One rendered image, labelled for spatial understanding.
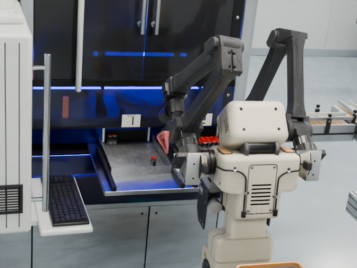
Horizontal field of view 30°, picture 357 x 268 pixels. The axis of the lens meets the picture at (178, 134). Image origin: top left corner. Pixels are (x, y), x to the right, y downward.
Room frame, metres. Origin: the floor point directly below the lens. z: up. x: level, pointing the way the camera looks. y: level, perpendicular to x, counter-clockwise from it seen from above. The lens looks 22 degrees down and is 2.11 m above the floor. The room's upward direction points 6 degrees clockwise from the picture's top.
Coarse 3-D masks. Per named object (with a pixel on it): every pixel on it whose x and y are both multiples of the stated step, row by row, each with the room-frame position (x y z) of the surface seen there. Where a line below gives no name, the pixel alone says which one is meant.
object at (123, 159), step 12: (108, 144) 2.80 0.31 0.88; (120, 144) 2.82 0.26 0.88; (132, 144) 2.83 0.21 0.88; (144, 144) 2.85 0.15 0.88; (156, 144) 2.81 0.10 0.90; (108, 156) 2.67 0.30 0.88; (120, 156) 2.68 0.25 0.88; (132, 156) 2.70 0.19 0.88; (144, 156) 2.71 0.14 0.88; (156, 156) 2.72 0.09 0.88; (120, 168) 2.50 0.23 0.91; (132, 168) 2.52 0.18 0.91; (144, 168) 2.53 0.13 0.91; (156, 168) 2.55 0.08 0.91; (168, 168) 2.56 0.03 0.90
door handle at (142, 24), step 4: (144, 0) 2.72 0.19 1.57; (144, 4) 2.72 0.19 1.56; (144, 8) 2.72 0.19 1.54; (144, 12) 2.72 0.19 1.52; (144, 16) 2.72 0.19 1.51; (144, 20) 2.72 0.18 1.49; (140, 24) 2.73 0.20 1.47; (144, 24) 2.73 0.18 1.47; (140, 28) 2.72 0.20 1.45; (144, 28) 2.73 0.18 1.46; (140, 32) 2.72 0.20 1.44
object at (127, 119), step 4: (124, 116) 2.76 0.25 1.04; (128, 116) 2.77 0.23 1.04; (132, 116) 2.78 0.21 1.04; (136, 116) 2.78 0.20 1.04; (140, 116) 2.79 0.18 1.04; (124, 120) 2.77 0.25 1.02; (128, 120) 2.77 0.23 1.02; (136, 120) 2.78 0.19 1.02; (124, 124) 2.77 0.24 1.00; (128, 124) 2.77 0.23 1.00; (136, 124) 2.78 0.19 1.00
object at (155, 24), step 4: (156, 0) 2.74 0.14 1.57; (160, 0) 2.74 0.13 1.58; (156, 4) 2.74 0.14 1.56; (160, 4) 2.75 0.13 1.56; (156, 8) 2.74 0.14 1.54; (156, 12) 2.74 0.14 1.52; (156, 16) 2.74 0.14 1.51; (156, 20) 2.74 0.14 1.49; (152, 24) 2.79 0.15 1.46; (156, 24) 2.74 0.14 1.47; (156, 28) 2.74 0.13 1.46; (156, 32) 2.74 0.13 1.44
